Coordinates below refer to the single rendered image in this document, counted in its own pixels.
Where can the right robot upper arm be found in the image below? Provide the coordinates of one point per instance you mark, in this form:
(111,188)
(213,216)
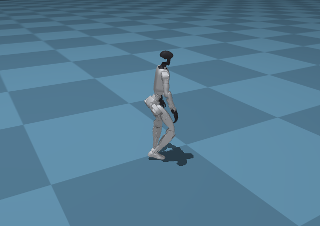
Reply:
(165,80)

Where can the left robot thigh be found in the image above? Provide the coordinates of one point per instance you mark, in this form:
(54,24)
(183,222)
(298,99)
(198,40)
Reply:
(158,122)

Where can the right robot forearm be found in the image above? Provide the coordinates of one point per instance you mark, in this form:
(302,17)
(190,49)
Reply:
(170,101)

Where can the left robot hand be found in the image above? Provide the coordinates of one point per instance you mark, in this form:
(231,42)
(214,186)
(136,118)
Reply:
(162,103)

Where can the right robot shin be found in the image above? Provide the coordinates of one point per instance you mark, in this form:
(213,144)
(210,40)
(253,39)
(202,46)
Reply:
(166,138)

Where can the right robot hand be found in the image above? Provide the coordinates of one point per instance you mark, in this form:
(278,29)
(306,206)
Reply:
(175,115)

